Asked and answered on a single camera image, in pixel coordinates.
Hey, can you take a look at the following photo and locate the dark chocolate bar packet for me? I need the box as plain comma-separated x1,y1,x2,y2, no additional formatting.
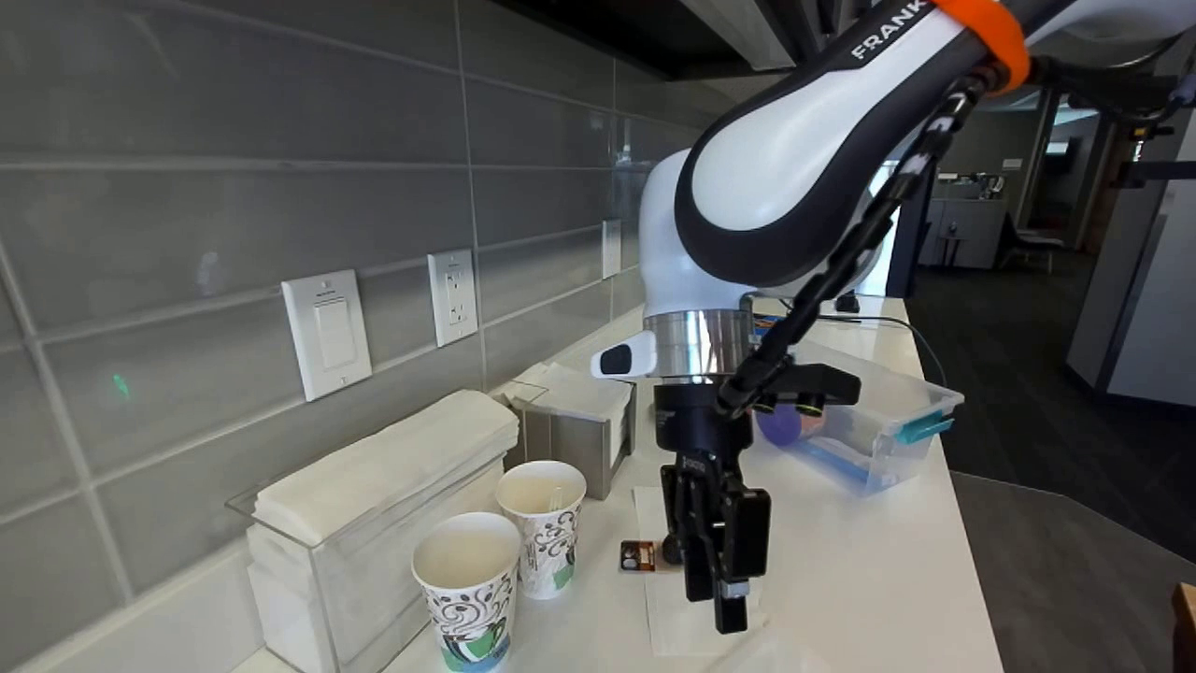
616,535,687,575

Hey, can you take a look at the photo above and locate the white blank wall plate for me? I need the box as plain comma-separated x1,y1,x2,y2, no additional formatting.
278,265,376,405

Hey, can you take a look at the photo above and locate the brown wooden panel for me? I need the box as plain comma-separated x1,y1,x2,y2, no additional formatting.
1168,581,1196,673

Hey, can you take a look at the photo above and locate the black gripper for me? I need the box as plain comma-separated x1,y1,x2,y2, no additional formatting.
649,380,773,635

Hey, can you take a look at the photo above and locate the orange strap on forearm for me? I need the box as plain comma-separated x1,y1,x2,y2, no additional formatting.
932,0,1036,93

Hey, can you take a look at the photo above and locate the small white box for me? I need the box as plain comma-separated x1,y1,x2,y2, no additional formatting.
502,361,641,501

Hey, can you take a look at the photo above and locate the white tall cabinet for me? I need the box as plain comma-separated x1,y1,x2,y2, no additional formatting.
1062,108,1196,415

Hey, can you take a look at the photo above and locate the acrylic holder with white napkins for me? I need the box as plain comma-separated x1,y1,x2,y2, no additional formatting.
225,385,523,673

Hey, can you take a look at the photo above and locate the translucent plastic sheet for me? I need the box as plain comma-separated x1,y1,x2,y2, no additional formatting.
638,572,776,666

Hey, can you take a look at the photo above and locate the patterned paper cup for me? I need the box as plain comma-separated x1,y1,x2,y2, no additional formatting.
408,510,523,673
492,459,590,606

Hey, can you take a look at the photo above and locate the clear plastic storage bin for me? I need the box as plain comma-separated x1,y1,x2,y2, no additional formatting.
752,361,969,499

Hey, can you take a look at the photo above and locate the white wall outlet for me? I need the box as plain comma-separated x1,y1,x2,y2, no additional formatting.
596,216,624,281
422,248,481,352

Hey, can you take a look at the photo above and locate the overhead cabinet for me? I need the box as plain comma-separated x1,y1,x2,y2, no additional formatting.
496,0,874,119

